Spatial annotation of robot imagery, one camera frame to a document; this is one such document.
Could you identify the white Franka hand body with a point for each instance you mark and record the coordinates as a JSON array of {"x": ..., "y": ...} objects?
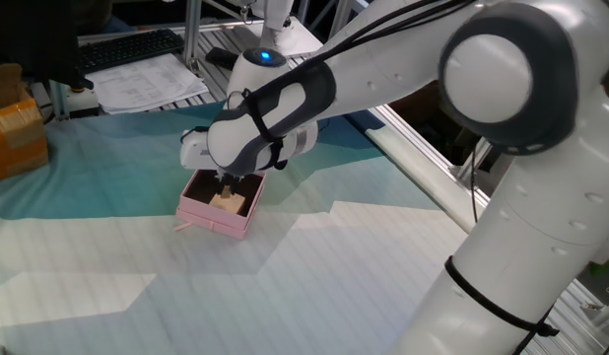
[{"x": 193, "y": 153}]

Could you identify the pink gift box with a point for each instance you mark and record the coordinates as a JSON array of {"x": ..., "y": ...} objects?
[{"x": 211, "y": 217}]

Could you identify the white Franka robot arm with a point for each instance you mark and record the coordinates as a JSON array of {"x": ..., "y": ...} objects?
[{"x": 531, "y": 222}]

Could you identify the printed paper stack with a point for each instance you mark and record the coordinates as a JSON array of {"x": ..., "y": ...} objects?
[{"x": 142, "y": 84}]

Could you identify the cardboard box with yellow tape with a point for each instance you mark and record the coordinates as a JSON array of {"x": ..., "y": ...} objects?
[{"x": 19, "y": 143}]

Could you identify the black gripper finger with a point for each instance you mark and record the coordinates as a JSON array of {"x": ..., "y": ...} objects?
[
  {"x": 237, "y": 183},
  {"x": 220, "y": 180}
]

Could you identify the aluminium frame post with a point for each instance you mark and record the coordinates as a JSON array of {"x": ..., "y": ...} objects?
[
  {"x": 192, "y": 29},
  {"x": 474, "y": 158}
]

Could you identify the black handheld device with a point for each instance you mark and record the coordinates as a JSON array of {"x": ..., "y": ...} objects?
[{"x": 221, "y": 58}]

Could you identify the teal white tablecloth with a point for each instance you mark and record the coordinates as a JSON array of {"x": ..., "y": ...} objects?
[{"x": 285, "y": 296}]

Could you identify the black monitor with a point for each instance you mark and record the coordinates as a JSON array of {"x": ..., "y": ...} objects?
[{"x": 33, "y": 34}]

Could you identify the black keyboard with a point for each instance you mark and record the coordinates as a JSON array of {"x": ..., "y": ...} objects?
[{"x": 127, "y": 49}]

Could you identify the large wooden cube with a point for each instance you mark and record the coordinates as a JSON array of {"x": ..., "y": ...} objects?
[{"x": 236, "y": 205}]

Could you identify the small wooden block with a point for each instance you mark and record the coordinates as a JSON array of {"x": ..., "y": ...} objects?
[{"x": 227, "y": 191}]

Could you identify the aluminium table edge rail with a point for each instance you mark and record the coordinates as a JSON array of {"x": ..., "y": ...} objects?
[{"x": 423, "y": 148}]

